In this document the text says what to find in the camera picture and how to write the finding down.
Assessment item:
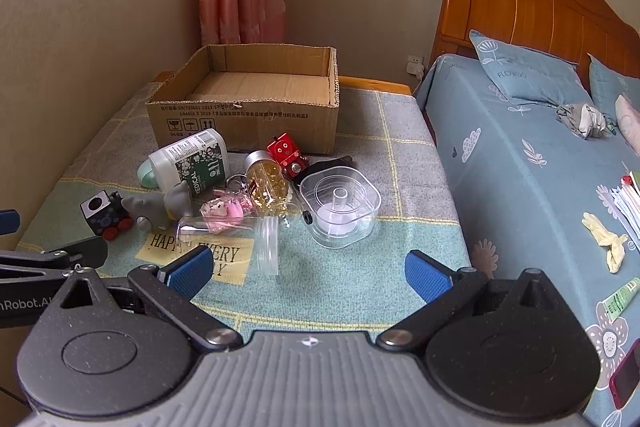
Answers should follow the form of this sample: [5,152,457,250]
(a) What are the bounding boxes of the black toy train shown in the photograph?
[80,190,134,241]

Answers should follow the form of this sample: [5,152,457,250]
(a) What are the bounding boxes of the capsule jar with silver lid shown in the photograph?
[243,150,302,216]

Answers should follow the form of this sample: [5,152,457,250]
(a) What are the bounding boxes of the wooden bench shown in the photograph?
[152,74,417,98]

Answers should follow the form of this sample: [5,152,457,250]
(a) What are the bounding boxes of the blue flower print pillow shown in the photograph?
[468,29,594,111]
[587,53,640,124]

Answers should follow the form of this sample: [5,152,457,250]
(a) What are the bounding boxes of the red smartphone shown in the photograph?
[609,338,640,411]

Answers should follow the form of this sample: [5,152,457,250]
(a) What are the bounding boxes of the blue printed bed sheet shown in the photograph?
[414,53,640,427]

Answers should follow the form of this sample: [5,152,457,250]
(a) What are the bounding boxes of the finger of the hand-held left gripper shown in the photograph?
[0,208,21,236]
[0,236,109,280]

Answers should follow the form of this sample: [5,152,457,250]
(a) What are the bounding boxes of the brown cardboard box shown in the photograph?
[145,44,341,156]

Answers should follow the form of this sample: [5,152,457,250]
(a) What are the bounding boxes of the white bottle with green label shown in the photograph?
[148,129,231,198]

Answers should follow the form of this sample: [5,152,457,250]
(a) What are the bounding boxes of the grey animal toy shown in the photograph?
[121,180,194,231]

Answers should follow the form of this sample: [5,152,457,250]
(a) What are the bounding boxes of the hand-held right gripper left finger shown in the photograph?
[47,249,244,354]

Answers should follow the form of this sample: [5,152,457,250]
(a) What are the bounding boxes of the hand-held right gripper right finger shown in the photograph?
[375,250,569,354]

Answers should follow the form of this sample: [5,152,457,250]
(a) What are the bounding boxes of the red robot toy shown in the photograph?
[266,134,311,180]

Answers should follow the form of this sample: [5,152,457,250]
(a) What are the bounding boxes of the pink keychain charm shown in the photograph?
[200,174,252,234]

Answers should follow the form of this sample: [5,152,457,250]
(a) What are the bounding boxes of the black glossy key fob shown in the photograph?
[297,155,359,188]

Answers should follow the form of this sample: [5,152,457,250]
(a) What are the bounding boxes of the pale pink cushion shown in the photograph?
[614,94,640,144]

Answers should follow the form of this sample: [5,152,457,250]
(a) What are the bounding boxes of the grey crumpled cloth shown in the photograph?
[555,102,617,140]

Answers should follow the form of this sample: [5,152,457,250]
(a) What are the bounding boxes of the green tube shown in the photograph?
[602,278,640,322]

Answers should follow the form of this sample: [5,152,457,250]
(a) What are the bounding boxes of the wooden headboard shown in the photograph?
[432,0,640,72]

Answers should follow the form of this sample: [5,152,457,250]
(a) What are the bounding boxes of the black cable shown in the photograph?
[0,386,27,409]

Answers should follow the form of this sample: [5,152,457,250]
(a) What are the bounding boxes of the clear square plastic container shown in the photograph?
[298,166,382,250]

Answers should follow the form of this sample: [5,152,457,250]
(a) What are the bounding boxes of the mint green oval case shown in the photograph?
[138,159,159,188]

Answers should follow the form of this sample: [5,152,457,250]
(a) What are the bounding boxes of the yellow rubber gloves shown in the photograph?
[581,212,630,275]

